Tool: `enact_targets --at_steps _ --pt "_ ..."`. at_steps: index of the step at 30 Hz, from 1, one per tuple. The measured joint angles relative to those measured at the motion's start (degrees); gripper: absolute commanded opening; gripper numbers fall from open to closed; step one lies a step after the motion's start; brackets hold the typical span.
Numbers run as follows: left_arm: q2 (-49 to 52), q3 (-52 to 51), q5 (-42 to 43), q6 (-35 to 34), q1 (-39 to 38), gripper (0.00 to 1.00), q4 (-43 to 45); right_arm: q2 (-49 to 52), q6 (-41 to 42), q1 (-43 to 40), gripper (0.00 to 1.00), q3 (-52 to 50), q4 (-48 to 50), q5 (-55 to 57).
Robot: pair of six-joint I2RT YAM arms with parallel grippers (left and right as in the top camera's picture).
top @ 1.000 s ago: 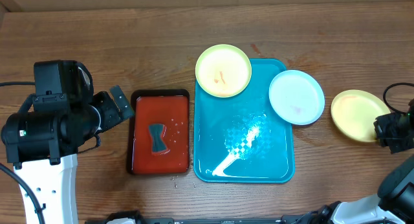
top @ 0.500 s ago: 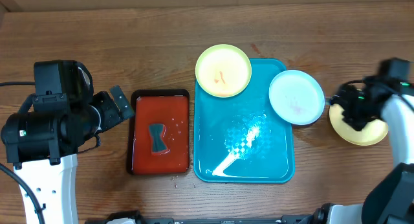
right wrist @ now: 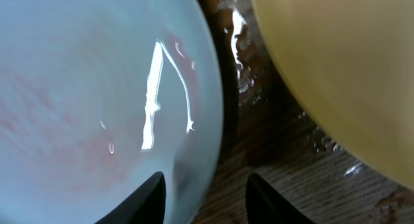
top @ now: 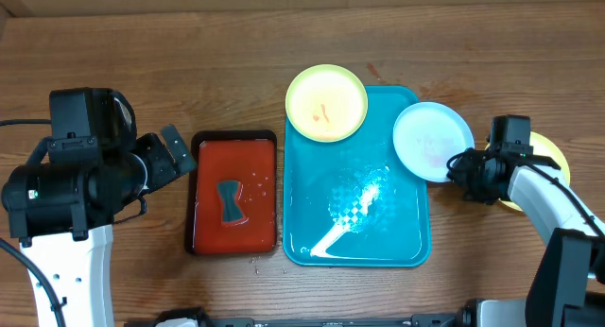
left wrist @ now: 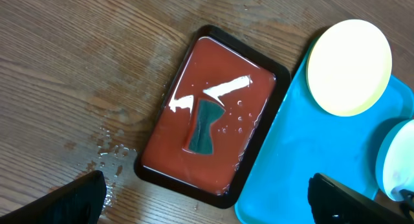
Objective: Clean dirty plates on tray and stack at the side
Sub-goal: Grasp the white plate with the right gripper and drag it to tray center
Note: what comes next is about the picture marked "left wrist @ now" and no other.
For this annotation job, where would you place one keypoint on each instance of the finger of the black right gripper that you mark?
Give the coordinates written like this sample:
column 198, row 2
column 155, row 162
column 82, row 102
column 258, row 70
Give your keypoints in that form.
column 408, row 198

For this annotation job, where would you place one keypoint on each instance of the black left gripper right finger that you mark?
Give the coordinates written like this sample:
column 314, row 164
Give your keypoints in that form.
column 333, row 202

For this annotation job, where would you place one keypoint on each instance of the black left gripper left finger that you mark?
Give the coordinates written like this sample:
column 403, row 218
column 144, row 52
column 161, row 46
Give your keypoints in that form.
column 80, row 201

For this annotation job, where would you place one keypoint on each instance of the light blue plate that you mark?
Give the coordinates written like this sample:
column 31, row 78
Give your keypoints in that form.
column 394, row 162

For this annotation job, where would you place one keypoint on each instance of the yellow plate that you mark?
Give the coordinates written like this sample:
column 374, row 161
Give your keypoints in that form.
column 349, row 67

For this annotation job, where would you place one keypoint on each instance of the hourglass green red sponge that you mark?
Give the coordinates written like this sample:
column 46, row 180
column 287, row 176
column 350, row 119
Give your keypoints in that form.
column 199, row 139

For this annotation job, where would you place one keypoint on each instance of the teal plastic tray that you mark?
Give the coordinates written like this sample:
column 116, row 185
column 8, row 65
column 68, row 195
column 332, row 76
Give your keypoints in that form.
column 304, row 140

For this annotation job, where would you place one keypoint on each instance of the red black small tray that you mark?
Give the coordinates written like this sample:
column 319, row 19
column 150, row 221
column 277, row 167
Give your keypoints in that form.
column 248, row 85

